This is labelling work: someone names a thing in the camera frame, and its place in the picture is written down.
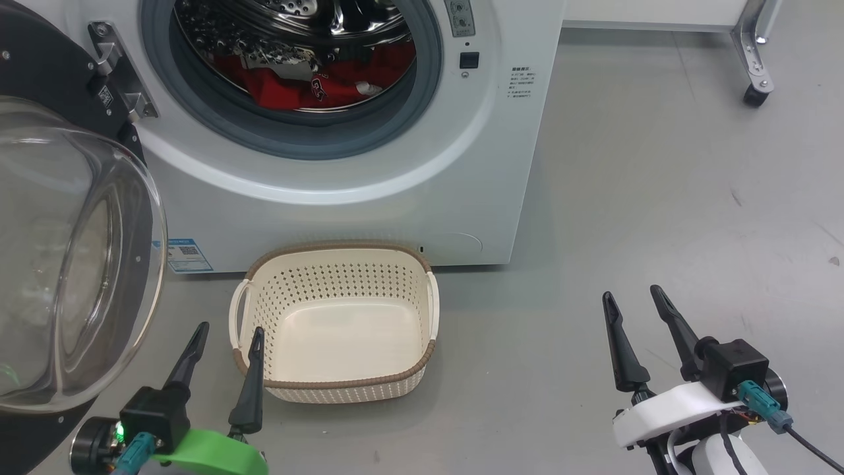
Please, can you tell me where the black round glass washer door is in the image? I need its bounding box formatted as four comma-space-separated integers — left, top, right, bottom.
0, 0, 167, 475

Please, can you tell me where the metal partition foot bracket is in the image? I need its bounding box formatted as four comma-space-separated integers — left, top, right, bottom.
731, 0, 785, 93

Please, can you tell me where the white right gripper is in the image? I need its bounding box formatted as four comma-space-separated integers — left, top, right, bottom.
602, 285, 742, 449

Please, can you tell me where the cream perforated laundry basket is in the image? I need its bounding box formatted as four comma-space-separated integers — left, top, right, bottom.
228, 241, 440, 404

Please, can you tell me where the teal left camera cable plug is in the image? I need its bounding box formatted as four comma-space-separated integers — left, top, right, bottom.
111, 432, 159, 475

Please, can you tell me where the teal camera cable plug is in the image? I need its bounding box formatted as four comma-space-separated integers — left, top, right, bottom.
111, 432, 159, 475
737, 381, 844, 475

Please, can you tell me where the red and white garment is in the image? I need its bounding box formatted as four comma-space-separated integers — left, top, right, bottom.
212, 41, 417, 111

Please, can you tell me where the white front-load washing machine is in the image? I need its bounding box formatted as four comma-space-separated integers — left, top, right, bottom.
40, 0, 566, 272

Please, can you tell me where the white partition panel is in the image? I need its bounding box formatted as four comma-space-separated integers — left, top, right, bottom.
564, 0, 746, 34

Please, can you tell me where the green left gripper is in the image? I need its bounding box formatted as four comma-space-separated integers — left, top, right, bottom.
152, 322, 270, 475

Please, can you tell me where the metal washing machine door hinge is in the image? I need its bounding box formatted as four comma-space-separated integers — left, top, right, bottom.
89, 21, 159, 123

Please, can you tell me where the blue energy label sticker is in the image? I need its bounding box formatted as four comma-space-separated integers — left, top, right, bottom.
165, 237, 214, 274

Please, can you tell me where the black text notice sticker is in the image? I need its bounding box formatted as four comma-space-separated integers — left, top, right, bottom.
510, 66, 536, 100

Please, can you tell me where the teal right camera cable plug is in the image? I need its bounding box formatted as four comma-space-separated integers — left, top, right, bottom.
737, 381, 844, 475

